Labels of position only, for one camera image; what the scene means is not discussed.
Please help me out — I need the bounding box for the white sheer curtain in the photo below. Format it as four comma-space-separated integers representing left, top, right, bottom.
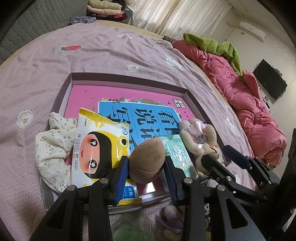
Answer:
125, 0, 232, 40

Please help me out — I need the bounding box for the plush bunny pink dress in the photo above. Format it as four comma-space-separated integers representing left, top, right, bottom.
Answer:
179, 118, 223, 177

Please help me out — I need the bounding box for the stack of folded clothes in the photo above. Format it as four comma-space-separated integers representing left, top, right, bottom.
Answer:
87, 0, 128, 23

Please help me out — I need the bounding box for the plush bunny purple dress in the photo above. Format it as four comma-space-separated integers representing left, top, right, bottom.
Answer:
156, 204, 185, 240

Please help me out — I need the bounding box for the brown makeup sponge egg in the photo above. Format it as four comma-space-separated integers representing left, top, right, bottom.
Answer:
128, 138, 166, 184

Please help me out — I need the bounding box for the dark floral fabric bundle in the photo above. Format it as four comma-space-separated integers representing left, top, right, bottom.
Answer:
69, 16, 96, 25

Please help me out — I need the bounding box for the lilac patterned bed quilt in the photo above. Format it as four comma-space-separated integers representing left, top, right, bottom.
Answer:
1, 21, 253, 240

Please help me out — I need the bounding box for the white wall air conditioner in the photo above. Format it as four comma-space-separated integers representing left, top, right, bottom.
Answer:
239, 21, 267, 42

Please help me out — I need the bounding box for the pink red comforter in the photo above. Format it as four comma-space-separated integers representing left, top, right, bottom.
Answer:
172, 40, 287, 166

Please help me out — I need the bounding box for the leopard print scrunchie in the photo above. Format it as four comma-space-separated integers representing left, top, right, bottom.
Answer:
204, 203, 210, 221

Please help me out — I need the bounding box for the green garment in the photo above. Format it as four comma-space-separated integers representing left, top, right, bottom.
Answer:
183, 33, 243, 77

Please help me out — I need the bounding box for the yellow wet wipes pack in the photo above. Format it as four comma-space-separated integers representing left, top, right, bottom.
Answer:
70, 107, 143, 206

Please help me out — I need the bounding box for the floral white scrunchie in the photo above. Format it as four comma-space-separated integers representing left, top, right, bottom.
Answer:
35, 112, 77, 193

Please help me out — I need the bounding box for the grey quilted sofa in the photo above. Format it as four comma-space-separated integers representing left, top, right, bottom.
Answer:
1, 1, 88, 63

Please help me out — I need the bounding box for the pink and blue book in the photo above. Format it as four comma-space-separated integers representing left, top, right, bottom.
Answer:
64, 84, 197, 196

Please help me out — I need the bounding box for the green sponge in plastic bag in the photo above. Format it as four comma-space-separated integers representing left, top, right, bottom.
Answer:
113, 215, 154, 241

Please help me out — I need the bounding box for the black flat television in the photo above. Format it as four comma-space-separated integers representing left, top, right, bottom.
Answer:
253, 59, 287, 100

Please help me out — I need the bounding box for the green flower tissue pack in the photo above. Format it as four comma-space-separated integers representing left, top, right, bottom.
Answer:
154, 135, 199, 180

